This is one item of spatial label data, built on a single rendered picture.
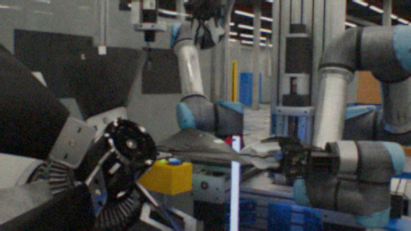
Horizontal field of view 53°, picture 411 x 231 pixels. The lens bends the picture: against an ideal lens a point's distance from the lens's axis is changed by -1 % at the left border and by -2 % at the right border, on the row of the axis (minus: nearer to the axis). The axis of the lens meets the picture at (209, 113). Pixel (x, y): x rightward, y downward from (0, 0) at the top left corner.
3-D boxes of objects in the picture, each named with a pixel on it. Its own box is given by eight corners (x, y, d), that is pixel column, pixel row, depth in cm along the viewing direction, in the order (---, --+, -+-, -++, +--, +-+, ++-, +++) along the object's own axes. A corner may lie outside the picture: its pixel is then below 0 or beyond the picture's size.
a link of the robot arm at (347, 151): (347, 137, 97) (345, 171, 98) (328, 137, 97) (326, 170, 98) (358, 145, 89) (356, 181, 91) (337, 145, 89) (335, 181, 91)
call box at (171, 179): (136, 191, 141) (136, 160, 140) (157, 185, 149) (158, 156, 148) (172, 200, 132) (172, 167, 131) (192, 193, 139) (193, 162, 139)
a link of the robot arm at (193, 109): (220, 123, 158) (202, 18, 186) (181, 123, 155) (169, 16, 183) (213, 138, 168) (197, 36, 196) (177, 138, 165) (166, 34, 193)
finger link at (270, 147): (240, 146, 90) (282, 147, 90) (238, 139, 96) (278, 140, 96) (240, 160, 91) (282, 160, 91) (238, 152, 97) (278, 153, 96)
